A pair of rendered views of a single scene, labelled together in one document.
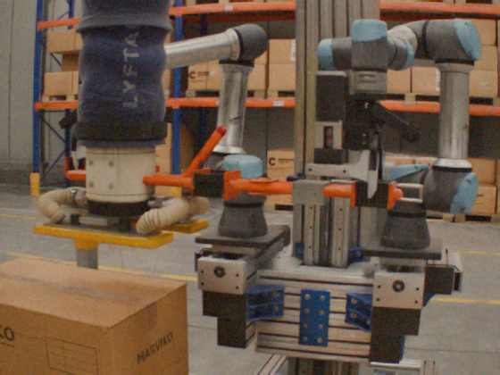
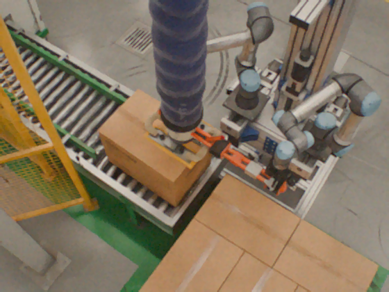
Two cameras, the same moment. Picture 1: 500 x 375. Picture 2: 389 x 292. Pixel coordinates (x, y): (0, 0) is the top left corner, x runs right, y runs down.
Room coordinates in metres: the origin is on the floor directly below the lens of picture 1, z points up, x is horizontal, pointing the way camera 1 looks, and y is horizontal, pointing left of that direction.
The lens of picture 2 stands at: (0.22, -0.13, 3.28)
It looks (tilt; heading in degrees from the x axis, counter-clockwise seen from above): 61 degrees down; 17
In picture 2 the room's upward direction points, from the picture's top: straight up
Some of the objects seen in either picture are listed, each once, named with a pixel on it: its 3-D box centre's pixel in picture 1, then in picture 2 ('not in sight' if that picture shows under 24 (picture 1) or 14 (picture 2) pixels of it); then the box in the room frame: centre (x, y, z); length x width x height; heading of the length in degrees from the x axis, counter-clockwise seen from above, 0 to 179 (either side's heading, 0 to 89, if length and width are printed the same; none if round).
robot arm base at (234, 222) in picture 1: (242, 216); (247, 95); (1.83, 0.02, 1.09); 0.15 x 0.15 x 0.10
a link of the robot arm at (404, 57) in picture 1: (385, 53); (299, 140); (1.32, -0.29, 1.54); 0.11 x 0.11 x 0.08; 49
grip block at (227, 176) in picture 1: (216, 183); (219, 147); (1.34, 0.07, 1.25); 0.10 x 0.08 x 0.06; 160
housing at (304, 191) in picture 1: (311, 192); (253, 169); (1.27, -0.13, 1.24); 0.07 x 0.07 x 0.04; 70
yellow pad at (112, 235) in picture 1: (99, 227); (171, 144); (1.34, 0.34, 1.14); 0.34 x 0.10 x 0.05; 70
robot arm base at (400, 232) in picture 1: (405, 226); (319, 135); (1.68, -0.45, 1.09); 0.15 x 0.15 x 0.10
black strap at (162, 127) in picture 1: (121, 129); (182, 110); (1.43, 0.31, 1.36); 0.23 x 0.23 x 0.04
